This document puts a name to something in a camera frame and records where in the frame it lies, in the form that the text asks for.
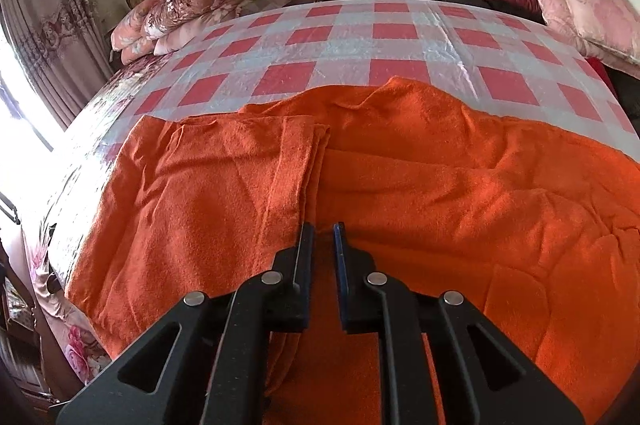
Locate orange pants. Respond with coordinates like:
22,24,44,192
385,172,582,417
66,78,639,424

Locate floral bedspread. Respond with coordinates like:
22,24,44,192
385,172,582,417
23,55,170,384

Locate floral folded quilt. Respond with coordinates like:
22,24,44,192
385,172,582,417
109,0,292,67

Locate lower pink pillow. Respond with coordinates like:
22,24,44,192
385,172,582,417
544,19,640,80

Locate pink floral curtain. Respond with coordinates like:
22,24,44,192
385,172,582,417
1,0,113,128

